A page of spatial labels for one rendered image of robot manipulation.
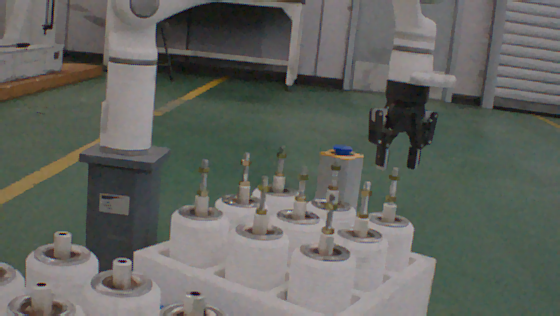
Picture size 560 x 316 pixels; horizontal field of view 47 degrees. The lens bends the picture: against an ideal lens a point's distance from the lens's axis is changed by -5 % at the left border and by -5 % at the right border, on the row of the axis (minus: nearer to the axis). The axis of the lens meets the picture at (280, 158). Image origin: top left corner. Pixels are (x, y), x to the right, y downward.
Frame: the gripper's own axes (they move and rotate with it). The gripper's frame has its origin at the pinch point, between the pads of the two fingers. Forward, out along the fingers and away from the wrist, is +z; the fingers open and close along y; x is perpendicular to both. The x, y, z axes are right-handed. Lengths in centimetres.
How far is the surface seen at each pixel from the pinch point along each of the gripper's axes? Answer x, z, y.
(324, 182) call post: -24.8, 10.5, -2.3
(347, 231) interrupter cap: 4.0, 10.6, 11.9
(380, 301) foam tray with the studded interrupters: 15.1, 18.2, 12.2
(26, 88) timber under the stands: -315, 32, 15
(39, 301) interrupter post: 21, 9, 64
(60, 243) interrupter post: 6, 9, 59
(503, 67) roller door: -330, -3, -396
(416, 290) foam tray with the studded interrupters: 7.4, 21.5, -2.5
